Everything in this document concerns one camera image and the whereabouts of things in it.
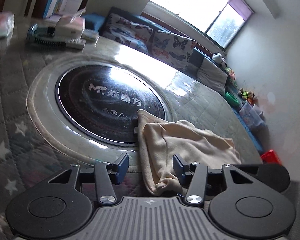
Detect cream yellow garment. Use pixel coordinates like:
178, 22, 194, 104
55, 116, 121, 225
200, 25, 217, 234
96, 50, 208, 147
137, 109, 241, 196

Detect red plastic stool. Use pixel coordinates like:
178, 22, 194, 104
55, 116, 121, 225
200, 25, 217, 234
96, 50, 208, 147
261, 149, 282, 165

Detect clear plastic storage box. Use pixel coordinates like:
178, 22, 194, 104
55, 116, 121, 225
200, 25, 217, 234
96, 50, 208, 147
239, 102, 266, 131

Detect brown plush toys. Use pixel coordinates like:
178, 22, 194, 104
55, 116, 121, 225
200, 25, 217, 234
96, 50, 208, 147
237, 88, 256, 106

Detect green plastic basin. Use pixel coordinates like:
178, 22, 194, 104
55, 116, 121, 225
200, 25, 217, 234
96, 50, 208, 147
224, 92, 240, 108

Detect black round induction cooktop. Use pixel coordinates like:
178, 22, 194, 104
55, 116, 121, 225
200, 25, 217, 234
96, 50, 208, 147
55, 64, 166, 147

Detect grey cushion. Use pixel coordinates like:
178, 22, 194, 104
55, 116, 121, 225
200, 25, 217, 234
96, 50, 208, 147
197, 58, 228, 96

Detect white plush toy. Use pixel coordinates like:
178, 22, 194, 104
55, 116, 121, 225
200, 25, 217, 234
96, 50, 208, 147
212, 53, 227, 68

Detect butterfly pillow standing upright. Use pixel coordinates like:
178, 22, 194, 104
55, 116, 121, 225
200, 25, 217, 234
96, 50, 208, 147
151, 31, 197, 70

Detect green flat packet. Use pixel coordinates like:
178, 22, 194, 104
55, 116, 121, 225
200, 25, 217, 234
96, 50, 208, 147
81, 29, 100, 42

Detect white tissue box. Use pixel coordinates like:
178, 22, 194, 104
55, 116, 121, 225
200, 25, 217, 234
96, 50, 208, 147
53, 8, 85, 50

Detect butterfly pillow lying flat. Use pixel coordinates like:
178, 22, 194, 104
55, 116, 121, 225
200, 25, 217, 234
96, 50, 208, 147
102, 13, 154, 55

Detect pink tissue pack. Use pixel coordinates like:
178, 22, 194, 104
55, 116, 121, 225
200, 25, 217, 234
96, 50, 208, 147
0, 12, 14, 55

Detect blue white storage cart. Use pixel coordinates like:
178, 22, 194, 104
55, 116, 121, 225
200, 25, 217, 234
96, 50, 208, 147
43, 0, 60, 18

